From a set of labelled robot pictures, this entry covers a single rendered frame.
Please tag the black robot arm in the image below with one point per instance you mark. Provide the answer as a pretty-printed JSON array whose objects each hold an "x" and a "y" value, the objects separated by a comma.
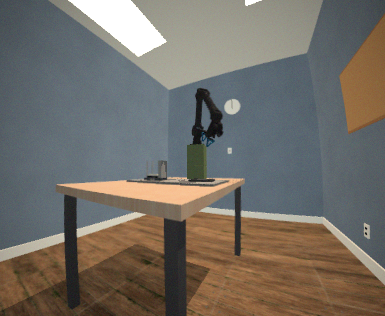
[{"x": 215, "y": 113}]

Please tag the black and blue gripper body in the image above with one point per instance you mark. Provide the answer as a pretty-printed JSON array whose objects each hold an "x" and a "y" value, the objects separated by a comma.
[{"x": 209, "y": 132}]

